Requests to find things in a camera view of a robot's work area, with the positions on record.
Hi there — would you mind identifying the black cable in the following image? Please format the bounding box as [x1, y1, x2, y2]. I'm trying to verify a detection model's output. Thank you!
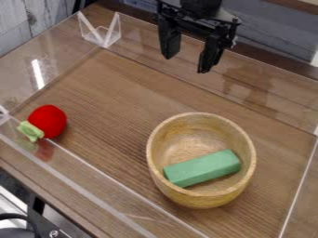
[0, 213, 32, 238]

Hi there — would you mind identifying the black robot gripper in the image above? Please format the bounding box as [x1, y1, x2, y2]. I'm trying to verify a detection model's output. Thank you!
[156, 0, 240, 73]

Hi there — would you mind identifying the black metal table frame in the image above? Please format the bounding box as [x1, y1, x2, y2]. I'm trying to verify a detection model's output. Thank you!
[27, 195, 92, 238]

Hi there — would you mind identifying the green rectangular block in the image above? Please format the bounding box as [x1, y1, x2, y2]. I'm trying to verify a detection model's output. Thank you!
[163, 149, 240, 188]

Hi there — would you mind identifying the red plush tomato green stem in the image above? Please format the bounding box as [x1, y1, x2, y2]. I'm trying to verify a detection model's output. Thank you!
[17, 104, 67, 142]

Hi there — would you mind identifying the clear acrylic corner bracket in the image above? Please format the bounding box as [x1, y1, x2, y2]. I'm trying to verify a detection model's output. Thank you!
[77, 12, 122, 48]

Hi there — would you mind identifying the wooden bowl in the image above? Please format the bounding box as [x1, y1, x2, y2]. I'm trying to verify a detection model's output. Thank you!
[147, 112, 256, 209]

